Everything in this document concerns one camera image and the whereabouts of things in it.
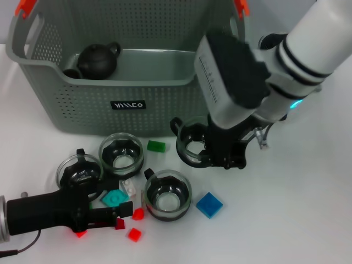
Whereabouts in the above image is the grey perforated storage bin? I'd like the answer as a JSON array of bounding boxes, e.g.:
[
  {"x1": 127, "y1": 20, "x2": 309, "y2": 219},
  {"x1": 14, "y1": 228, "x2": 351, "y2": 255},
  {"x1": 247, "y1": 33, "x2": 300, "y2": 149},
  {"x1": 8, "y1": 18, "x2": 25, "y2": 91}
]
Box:
[{"x1": 5, "y1": 0, "x2": 251, "y2": 138}]

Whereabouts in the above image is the orange bin handle clip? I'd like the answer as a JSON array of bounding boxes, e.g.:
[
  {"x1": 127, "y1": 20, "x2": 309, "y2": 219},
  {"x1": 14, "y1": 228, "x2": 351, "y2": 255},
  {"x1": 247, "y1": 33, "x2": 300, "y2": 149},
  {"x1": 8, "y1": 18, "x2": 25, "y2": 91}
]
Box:
[
  {"x1": 15, "y1": 0, "x2": 38, "y2": 19},
  {"x1": 233, "y1": 0, "x2": 250, "y2": 19}
]

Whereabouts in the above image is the black clay teapot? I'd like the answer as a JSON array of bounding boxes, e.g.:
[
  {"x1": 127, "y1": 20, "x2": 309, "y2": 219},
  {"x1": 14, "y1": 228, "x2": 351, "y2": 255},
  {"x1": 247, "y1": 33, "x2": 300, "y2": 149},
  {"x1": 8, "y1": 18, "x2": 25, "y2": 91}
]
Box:
[{"x1": 76, "y1": 41, "x2": 122, "y2": 81}]

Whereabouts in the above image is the blue square toy brick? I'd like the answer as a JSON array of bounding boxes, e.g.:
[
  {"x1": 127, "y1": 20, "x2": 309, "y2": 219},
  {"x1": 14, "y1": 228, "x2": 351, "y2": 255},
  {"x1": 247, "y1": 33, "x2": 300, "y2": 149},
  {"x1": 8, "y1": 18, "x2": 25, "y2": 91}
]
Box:
[{"x1": 196, "y1": 192, "x2": 224, "y2": 219}]

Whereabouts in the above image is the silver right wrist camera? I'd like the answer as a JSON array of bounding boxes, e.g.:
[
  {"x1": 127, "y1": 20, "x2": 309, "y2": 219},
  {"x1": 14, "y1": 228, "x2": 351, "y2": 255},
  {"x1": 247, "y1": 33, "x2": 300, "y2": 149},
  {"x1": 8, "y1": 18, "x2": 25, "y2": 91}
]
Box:
[{"x1": 194, "y1": 34, "x2": 272, "y2": 130}]

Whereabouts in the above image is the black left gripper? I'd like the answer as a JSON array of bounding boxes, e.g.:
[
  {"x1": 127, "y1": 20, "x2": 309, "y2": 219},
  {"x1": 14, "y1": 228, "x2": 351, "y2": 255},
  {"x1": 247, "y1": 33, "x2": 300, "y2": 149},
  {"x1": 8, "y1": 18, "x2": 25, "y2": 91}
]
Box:
[{"x1": 7, "y1": 178, "x2": 133, "y2": 236}]

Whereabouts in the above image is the glass teacup black sleeve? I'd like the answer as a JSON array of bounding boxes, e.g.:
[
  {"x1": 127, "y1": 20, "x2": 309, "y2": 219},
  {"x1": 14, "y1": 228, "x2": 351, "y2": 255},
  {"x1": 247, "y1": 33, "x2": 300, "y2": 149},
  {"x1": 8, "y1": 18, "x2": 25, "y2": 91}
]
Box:
[
  {"x1": 98, "y1": 132, "x2": 145, "y2": 178},
  {"x1": 170, "y1": 117, "x2": 214, "y2": 168},
  {"x1": 56, "y1": 148, "x2": 104, "y2": 194},
  {"x1": 143, "y1": 168, "x2": 193, "y2": 222}
]

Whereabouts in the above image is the right gripper cable with plug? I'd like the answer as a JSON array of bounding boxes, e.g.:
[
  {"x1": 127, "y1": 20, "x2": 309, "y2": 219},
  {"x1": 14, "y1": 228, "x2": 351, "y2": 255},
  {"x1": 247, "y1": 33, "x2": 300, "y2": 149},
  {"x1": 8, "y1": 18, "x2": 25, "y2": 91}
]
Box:
[{"x1": 249, "y1": 120, "x2": 276, "y2": 151}]

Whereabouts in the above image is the white toy brick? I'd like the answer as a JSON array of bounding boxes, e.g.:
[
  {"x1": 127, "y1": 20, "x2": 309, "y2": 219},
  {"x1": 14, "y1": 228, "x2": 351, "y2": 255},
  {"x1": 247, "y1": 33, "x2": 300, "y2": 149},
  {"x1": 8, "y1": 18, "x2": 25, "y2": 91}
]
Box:
[{"x1": 119, "y1": 180, "x2": 138, "y2": 196}]

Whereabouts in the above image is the teal square toy brick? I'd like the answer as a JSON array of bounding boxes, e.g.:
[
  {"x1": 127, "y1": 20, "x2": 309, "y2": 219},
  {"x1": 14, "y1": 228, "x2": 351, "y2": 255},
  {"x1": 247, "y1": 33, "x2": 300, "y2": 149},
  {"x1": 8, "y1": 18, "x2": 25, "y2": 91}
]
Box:
[{"x1": 102, "y1": 190, "x2": 129, "y2": 207}]

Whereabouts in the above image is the small red square brick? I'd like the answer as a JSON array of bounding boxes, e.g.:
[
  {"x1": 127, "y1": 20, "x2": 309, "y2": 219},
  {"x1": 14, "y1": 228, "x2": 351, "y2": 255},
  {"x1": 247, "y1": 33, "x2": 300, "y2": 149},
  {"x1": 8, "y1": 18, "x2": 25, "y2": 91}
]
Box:
[{"x1": 127, "y1": 227, "x2": 143, "y2": 243}]

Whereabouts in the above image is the gripper cable with plug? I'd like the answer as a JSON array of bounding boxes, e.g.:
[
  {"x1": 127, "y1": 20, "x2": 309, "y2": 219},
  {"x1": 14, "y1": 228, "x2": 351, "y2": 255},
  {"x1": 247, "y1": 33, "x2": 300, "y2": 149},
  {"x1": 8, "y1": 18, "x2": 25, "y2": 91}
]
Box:
[
  {"x1": 0, "y1": 191, "x2": 42, "y2": 256},
  {"x1": 249, "y1": 120, "x2": 276, "y2": 151}
]

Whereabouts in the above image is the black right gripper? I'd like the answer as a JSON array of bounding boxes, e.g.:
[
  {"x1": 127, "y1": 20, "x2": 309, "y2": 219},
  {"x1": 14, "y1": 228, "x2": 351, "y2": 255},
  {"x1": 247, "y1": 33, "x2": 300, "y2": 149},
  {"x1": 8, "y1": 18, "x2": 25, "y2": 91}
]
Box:
[{"x1": 197, "y1": 114, "x2": 262, "y2": 170}]

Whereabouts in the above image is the glass pitcher black lid handle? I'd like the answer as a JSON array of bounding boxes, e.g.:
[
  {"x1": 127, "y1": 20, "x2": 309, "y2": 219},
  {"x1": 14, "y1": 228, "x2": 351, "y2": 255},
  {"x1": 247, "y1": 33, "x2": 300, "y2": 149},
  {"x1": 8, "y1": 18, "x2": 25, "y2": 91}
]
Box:
[{"x1": 258, "y1": 32, "x2": 289, "y2": 52}]

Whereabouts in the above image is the bright green toy brick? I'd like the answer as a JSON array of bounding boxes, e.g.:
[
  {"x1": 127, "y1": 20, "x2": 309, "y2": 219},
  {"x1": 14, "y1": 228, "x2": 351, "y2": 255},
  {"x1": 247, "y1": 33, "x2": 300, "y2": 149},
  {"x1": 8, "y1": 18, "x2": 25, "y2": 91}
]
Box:
[{"x1": 147, "y1": 140, "x2": 167, "y2": 153}]

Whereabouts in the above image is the left gripper cable with plug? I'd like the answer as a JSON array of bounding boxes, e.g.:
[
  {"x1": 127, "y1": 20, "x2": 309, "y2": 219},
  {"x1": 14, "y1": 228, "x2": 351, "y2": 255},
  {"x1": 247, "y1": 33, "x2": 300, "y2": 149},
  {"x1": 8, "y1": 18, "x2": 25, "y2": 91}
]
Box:
[{"x1": 0, "y1": 191, "x2": 42, "y2": 256}]

